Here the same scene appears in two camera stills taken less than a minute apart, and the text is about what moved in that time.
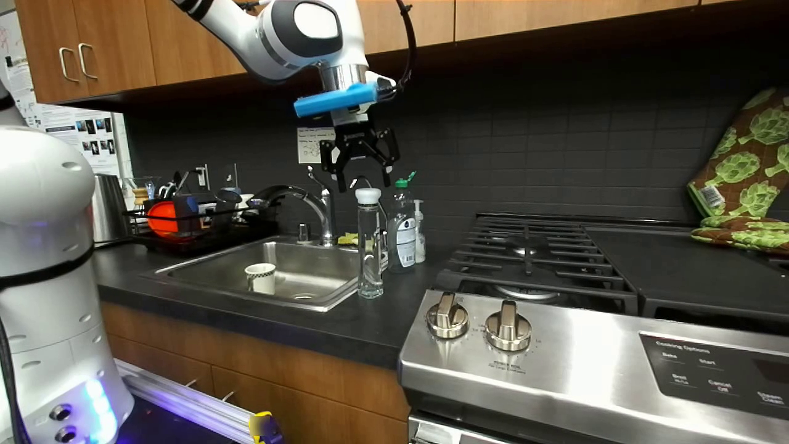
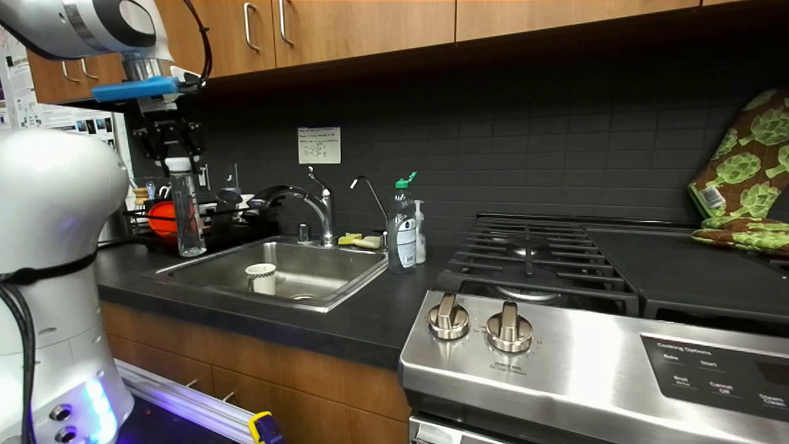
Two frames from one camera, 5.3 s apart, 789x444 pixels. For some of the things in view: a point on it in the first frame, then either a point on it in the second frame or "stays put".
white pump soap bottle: x=419 y=240 stays put
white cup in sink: x=261 y=278 stays put
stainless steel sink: x=272 y=272 stays put
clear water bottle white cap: x=371 y=253 to x=190 y=237
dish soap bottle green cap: x=406 y=182 stays put
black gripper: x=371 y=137 to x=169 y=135
